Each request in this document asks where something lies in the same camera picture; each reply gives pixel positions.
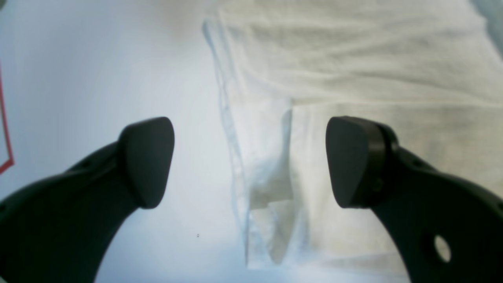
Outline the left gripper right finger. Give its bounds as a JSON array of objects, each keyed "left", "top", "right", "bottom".
[{"left": 325, "top": 116, "right": 503, "bottom": 283}]

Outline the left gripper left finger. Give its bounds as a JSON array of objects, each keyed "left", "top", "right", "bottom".
[{"left": 0, "top": 117, "right": 175, "bottom": 283}]

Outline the white printed T-shirt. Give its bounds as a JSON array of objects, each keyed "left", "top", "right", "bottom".
[{"left": 203, "top": 0, "right": 502, "bottom": 277}]

